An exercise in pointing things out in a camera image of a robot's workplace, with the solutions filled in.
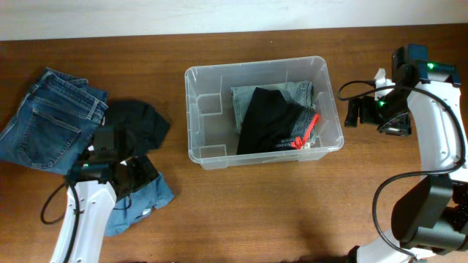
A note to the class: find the small blue denim cloth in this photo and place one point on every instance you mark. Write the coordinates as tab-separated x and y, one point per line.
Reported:
139	205

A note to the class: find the dark blue folded jeans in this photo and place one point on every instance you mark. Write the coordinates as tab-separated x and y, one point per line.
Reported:
54	123

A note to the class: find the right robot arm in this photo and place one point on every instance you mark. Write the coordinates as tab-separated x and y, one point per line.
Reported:
419	97

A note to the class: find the black folded garment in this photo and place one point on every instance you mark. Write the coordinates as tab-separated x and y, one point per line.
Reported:
143	127

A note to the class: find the black red grey garment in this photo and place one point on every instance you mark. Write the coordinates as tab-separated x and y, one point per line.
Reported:
269	120

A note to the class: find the clear plastic storage bin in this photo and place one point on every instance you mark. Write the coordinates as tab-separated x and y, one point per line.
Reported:
212	138

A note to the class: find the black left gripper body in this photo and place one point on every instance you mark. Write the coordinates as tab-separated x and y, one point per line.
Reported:
137	174

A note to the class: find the light blue jeans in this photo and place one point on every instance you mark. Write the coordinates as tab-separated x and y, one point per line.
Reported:
303	134

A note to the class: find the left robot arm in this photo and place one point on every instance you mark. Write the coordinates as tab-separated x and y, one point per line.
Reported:
89	205

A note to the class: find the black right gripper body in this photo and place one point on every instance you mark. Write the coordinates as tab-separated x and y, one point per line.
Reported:
386	112

